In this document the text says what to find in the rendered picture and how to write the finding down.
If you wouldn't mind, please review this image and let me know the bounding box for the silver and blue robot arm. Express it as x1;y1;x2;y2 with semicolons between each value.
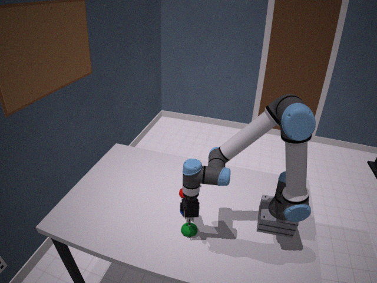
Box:
182;94;316;222

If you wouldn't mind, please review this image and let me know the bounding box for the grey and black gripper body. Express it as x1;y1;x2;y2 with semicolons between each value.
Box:
181;193;199;218

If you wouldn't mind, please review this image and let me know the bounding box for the green bell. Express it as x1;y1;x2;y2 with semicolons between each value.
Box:
181;222;197;238

